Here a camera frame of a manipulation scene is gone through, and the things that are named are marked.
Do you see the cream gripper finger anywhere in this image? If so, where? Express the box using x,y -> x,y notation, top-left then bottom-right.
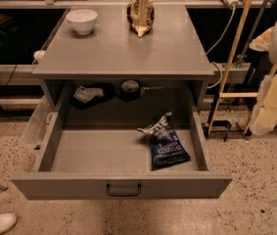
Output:
250,74 -> 277,135
249,27 -> 272,52

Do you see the blue vinegar chip bag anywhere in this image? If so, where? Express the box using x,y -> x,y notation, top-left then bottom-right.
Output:
138,113 -> 191,170

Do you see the brown crumpled chip bag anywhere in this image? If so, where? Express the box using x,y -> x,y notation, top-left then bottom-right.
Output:
126,0 -> 155,37

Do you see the grey cabinet counter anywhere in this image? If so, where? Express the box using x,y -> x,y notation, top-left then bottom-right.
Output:
34,5 -> 213,128

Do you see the grey open top drawer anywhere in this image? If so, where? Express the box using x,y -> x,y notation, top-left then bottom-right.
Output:
11,113 -> 232,200

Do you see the black round tape measure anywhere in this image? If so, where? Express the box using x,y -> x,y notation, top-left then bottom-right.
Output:
120,80 -> 141,101

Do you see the white ceramic bowl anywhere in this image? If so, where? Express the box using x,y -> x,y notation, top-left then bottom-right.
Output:
66,9 -> 98,34

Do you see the black pouch with white label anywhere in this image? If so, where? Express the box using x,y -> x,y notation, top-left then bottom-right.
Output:
69,82 -> 115,110

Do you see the white power cable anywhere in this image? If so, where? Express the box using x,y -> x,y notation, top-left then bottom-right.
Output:
205,3 -> 238,90

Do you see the wooden ladder frame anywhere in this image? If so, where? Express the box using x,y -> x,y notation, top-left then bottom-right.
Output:
207,0 -> 269,135

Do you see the black drawer handle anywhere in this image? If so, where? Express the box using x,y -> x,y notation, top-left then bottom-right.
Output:
106,184 -> 141,197

